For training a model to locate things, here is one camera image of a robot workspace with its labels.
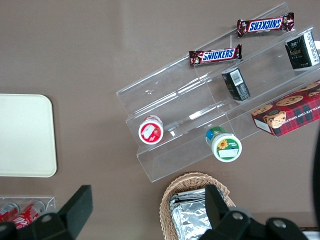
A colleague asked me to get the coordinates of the light oval wicker basket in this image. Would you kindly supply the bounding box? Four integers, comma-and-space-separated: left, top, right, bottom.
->
159, 171, 237, 240

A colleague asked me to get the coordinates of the red tartan cookie box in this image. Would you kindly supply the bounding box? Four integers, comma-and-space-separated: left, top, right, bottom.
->
251, 79, 320, 138

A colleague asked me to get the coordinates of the brown Snickers bar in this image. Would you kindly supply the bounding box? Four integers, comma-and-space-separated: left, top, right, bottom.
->
188, 44, 243, 68
236, 12, 295, 38

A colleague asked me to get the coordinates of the clear acrylic bottle rack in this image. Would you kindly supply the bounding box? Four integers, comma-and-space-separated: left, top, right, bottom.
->
0, 196, 56, 240

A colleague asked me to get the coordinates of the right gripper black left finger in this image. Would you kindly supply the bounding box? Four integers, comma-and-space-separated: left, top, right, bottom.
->
24, 184, 94, 240

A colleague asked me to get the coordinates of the clear acrylic stepped display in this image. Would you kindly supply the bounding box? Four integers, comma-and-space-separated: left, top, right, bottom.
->
115, 2, 320, 185

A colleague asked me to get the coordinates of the green lidded yogurt cup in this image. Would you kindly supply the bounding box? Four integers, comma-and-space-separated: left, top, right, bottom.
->
205, 126, 243, 163

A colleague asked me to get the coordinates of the red cola bottle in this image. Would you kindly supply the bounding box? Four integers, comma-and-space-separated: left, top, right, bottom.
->
12, 199, 47, 231
0, 201, 21, 223

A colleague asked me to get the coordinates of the silver foil wrapped pack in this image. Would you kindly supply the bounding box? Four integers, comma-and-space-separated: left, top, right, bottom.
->
169, 188, 208, 213
173, 202, 213, 240

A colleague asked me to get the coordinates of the dark green drink carton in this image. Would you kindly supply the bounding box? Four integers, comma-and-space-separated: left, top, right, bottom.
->
284, 31, 320, 71
221, 67, 251, 102

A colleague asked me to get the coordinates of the cream plastic serving tray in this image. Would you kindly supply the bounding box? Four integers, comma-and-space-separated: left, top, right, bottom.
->
0, 93, 58, 178

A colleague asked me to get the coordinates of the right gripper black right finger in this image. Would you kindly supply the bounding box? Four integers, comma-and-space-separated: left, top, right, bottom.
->
201, 184, 266, 240

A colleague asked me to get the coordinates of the red lidded yogurt cup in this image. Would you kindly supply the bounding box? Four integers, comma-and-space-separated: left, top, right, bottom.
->
138, 114, 165, 145

